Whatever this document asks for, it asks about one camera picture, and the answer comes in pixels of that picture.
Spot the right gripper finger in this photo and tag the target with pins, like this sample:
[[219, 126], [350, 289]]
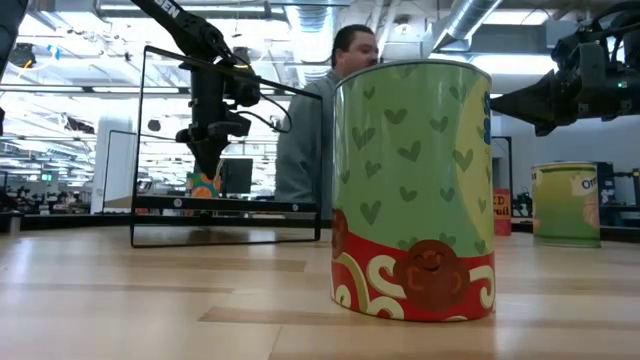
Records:
[[540, 95], [547, 117]]

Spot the black background frame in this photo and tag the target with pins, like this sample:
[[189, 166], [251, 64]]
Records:
[[510, 160]]

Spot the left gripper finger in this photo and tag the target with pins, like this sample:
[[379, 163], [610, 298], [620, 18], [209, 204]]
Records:
[[214, 155], [201, 155]]

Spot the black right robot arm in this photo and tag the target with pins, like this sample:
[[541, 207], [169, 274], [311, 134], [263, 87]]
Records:
[[625, 95]]

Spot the person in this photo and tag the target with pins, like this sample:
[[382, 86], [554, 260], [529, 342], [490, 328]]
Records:
[[300, 140]]

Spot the black ceiling lamp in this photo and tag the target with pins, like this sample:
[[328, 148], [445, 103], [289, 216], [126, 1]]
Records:
[[22, 55]]

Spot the green red spaghetti can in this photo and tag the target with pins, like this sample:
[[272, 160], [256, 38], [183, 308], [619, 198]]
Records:
[[410, 175]]

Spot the silver ventilation duct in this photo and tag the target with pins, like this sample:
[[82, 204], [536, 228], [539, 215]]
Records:
[[312, 22], [467, 20]]

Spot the black background workstation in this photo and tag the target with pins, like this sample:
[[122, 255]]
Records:
[[607, 185]]

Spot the grey metal stub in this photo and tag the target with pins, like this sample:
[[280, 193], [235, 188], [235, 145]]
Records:
[[15, 225]]

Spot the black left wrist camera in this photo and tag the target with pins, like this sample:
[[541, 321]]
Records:
[[245, 90]]

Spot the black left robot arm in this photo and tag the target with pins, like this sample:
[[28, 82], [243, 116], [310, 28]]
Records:
[[190, 30]]

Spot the green oranges can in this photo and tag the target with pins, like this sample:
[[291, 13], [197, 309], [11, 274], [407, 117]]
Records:
[[562, 210]]

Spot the colourful background can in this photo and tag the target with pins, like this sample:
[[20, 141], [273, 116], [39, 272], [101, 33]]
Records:
[[202, 190]]

